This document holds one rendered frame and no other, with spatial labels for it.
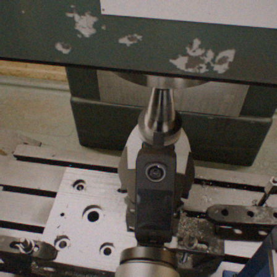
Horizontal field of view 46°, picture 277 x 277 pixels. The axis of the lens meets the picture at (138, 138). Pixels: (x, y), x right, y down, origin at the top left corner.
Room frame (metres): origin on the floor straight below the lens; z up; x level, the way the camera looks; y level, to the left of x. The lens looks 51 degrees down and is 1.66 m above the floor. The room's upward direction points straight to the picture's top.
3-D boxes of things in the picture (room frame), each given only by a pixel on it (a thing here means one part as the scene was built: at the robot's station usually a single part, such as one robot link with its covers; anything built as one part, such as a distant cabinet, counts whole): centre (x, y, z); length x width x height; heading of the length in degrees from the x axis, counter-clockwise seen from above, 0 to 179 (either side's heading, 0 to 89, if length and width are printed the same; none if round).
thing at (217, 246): (0.25, -0.11, 0.97); 0.13 x 0.03 x 0.15; 81
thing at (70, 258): (0.32, 0.05, 0.97); 0.29 x 0.23 x 0.05; 81
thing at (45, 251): (0.25, 0.23, 0.97); 0.13 x 0.03 x 0.15; 81
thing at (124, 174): (0.24, 0.00, 1.29); 0.09 x 0.05 x 0.02; 8
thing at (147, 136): (0.31, -0.03, 1.31); 0.06 x 0.06 x 0.03
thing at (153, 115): (0.31, -0.03, 1.35); 0.04 x 0.04 x 0.07
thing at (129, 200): (0.18, -0.02, 1.26); 0.12 x 0.08 x 0.09; 174
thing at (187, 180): (0.24, -0.05, 1.29); 0.09 x 0.05 x 0.02; 161
